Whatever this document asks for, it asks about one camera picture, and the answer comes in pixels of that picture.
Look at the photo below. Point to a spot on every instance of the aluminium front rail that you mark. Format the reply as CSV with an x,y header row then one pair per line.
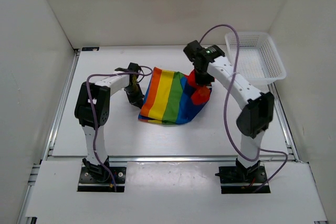
x,y
114,159

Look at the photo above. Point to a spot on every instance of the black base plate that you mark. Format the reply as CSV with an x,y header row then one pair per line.
x,y
234,183
93,183

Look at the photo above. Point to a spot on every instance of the rainbow striped shorts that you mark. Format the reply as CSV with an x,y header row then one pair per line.
x,y
173,98

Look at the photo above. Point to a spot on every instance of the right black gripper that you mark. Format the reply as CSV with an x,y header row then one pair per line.
x,y
207,82

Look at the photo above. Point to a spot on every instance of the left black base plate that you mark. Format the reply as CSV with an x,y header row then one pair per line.
x,y
93,183

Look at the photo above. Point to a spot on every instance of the white plastic basket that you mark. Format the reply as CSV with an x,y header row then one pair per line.
x,y
258,61

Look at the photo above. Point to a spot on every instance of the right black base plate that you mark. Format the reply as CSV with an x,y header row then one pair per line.
x,y
234,183

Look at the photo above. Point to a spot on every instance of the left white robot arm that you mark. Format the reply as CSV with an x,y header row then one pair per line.
x,y
92,111

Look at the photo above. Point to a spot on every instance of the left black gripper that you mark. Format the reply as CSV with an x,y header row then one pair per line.
x,y
138,100

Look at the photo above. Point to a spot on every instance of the black label sticker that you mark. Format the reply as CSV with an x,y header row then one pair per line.
x,y
90,48

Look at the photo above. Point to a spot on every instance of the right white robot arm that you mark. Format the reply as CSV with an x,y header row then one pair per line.
x,y
257,108

